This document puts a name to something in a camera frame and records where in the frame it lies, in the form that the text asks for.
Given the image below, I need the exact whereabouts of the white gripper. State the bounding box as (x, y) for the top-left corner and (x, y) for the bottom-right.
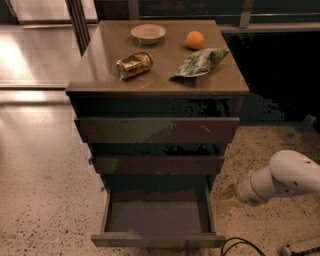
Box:
(220, 171), (265, 207)

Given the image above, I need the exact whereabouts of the brown bottom drawer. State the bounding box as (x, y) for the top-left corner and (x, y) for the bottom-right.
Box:
(91, 184), (225, 249)

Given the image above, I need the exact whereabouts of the brown drawer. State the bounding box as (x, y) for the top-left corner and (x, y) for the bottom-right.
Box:
(92, 155), (224, 175)
(75, 117), (239, 144)
(91, 184), (225, 249)

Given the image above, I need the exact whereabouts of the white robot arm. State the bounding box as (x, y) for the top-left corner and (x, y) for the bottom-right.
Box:
(219, 150), (320, 207)

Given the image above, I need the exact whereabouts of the brown middle drawer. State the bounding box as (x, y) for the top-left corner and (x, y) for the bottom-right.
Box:
(92, 155), (224, 175)

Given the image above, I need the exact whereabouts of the brown top drawer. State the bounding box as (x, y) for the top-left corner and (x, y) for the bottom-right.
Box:
(75, 117), (239, 144)

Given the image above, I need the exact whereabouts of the grey power strip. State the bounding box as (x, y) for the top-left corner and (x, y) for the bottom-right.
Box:
(278, 237), (320, 256)

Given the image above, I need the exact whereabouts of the green chip bag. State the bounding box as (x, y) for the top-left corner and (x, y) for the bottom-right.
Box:
(172, 48), (229, 78)

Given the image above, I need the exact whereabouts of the orange fruit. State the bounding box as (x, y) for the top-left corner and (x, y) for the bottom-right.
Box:
(186, 31), (204, 50)

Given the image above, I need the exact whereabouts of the crushed gold can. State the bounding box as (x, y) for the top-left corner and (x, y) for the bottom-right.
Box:
(116, 52), (153, 80)

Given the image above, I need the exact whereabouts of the white ceramic bowl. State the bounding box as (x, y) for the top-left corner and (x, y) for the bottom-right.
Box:
(131, 24), (166, 45)

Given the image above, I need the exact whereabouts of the black cable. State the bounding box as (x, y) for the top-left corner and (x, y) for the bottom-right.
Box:
(220, 237), (267, 256)

